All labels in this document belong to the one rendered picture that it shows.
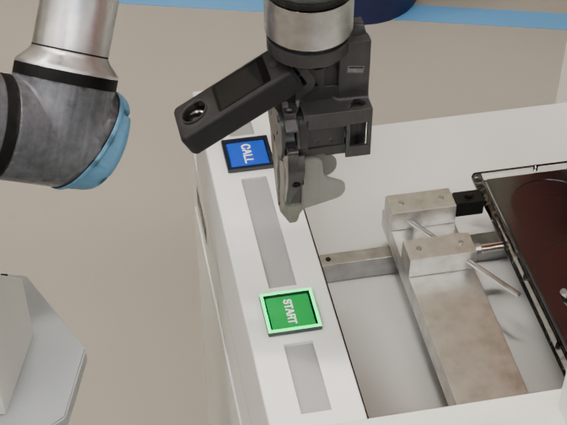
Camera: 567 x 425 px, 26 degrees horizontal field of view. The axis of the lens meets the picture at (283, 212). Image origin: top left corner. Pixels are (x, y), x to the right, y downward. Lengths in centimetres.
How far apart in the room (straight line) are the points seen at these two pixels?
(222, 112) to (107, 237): 174
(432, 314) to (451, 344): 5
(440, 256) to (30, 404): 49
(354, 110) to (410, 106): 207
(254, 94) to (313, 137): 8
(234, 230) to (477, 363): 30
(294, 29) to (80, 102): 40
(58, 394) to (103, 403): 105
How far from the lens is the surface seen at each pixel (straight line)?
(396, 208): 147
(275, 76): 104
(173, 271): 268
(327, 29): 101
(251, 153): 145
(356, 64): 106
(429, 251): 142
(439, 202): 148
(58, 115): 134
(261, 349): 124
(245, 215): 138
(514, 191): 153
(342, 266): 148
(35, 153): 133
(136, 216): 282
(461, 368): 134
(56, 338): 146
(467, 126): 175
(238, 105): 105
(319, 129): 108
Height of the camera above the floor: 189
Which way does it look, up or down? 42 degrees down
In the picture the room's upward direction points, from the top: straight up
